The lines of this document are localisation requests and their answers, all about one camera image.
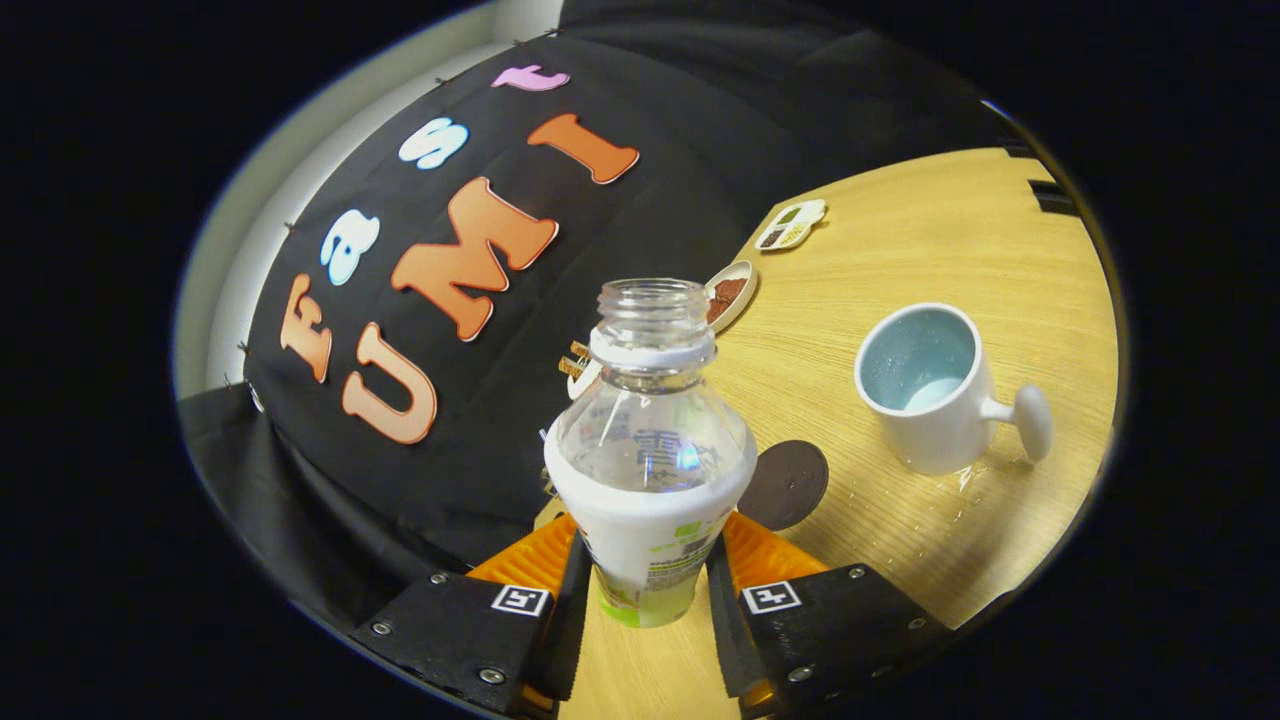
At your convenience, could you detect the white divided tray with grains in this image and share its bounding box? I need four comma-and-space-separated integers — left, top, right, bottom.
755, 199, 828, 252

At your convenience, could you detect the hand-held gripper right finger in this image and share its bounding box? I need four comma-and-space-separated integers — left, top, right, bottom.
705, 510, 951, 716

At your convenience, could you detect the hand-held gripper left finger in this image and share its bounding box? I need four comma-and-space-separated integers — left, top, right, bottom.
350, 512, 593, 716

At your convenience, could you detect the wooden table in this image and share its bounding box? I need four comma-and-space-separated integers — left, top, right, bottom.
530, 148, 1119, 720

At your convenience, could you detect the white plate of red beans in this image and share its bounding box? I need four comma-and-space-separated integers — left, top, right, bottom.
703, 260, 758, 334

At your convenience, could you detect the dark round coaster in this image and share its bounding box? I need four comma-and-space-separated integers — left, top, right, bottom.
737, 440, 830, 531

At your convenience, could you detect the clear juice bottle white label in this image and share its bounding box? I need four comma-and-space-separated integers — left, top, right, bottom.
543, 278, 758, 629

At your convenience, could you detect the white cup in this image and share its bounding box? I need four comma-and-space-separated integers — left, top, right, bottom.
855, 303, 1054, 476

